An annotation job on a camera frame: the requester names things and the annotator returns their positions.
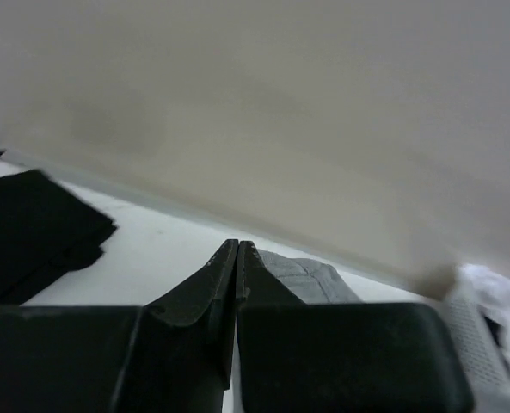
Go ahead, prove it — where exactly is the white tank top in basket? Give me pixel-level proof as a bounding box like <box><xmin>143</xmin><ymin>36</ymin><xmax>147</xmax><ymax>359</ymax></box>
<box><xmin>456</xmin><ymin>264</ymin><xmax>510</xmax><ymax>325</ymax></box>

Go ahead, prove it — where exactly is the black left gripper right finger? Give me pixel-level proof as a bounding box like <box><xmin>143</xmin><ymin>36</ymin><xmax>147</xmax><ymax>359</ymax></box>
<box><xmin>237</xmin><ymin>241</ymin><xmax>474</xmax><ymax>412</ymax></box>

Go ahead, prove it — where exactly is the grey tank top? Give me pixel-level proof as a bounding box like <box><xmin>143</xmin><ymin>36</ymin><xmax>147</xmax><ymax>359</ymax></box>
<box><xmin>259</xmin><ymin>250</ymin><xmax>361</xmax><ymax>305</ymax></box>

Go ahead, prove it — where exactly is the folded black tank top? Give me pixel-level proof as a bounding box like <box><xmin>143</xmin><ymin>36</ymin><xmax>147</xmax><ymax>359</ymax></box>
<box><xmin>0</xmin><ymin>170</ymin><xmax>117</xmax><ymax>305</ymax></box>

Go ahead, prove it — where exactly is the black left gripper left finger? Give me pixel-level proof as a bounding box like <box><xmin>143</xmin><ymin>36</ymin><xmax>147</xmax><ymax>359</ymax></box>
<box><xmin>0</xmin><ymin>239</ymin><xmax>238</xmax><ymax>412</ymax></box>

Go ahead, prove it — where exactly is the white plastic laundry basket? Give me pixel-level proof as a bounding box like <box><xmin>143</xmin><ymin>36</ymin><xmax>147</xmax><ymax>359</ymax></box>
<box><xmin>444</xmin><ymin>281</ymin><xmax>510</xmax><ymax>394</ymax></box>

